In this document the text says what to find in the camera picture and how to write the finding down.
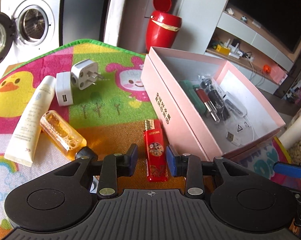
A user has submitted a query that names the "pink cardboard box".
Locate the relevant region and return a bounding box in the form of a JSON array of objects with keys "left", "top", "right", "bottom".
[{"left": 141, "top": 47, "right": 284, "bottom": 160}]

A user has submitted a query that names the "red pedestal trash bin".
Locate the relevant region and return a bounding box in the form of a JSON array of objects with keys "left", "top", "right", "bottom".
[{"left": 146, "top": 0, "right": 182, "bottom": 51}]

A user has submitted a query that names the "grey travel plug adapter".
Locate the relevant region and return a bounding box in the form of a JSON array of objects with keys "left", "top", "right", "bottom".
[{"left": 71, "top": 59, "right": 104, "bottom": 90}]

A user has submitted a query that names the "red and silver cylinder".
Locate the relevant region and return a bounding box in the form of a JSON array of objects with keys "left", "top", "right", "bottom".
[{"left": 194, "top": 87, "right": 220, "bottom": 123}]

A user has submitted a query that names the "white USB charger cube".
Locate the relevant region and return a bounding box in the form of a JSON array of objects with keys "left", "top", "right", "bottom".
[{"left": 55, "top": 72, "right": 74, "bottom": 106}]

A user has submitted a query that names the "colourful cartoon play mat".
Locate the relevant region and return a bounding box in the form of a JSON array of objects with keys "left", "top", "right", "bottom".
[{"left": 0, "top": 40, "right": 298, "bottom": 239}]

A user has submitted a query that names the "white TV cabinet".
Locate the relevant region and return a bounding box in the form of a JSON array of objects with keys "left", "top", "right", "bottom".
[{"left": 173, "top": 0, "right": 293, "bottom": 94}]

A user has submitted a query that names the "black television screen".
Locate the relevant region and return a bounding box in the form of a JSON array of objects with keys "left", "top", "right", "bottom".
[{"left": 229, "top": 0, "right": 301, "bottom": 53}]

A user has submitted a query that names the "round washing machine door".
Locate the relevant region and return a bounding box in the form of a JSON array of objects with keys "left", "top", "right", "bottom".
[{"left": 0, "top": 12, "right": 15, "bottom": 63}]

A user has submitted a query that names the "white paper roll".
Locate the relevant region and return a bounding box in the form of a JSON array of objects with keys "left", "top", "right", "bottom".
[{"left": 279, "top": 111, "right": 301, "bottom": 150}]

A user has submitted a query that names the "cream cosmetic tube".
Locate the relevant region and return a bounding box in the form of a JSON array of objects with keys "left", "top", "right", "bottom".
[{"left": 4, "top": 75, "right": 56, "bottom": 167}]

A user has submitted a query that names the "orange pumpkin toy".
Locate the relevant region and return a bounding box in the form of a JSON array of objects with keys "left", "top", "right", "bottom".
[{"left": 263, "top": 64, "right": 271, "bottom": 75}]

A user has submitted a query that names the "yellow toy vehicle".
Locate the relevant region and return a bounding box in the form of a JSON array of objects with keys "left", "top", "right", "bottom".
[{"left": 210, "top": 41, "right": 231, "bottom": 55}]

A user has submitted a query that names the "white washing machine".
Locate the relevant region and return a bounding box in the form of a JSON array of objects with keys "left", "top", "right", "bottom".
[{"left": 0, "top": 0, "right": 66, "bottom": 66}]

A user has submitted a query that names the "red lighter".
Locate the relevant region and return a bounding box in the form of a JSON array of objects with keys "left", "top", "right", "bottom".
[{"left": 144, "top": 119, "right": 168, "bottom": 183}]

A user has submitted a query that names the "white wifi router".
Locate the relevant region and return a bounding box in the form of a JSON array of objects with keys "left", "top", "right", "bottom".
[{"left": 224, "top": 38, "right": 240, "bottom": 54}]

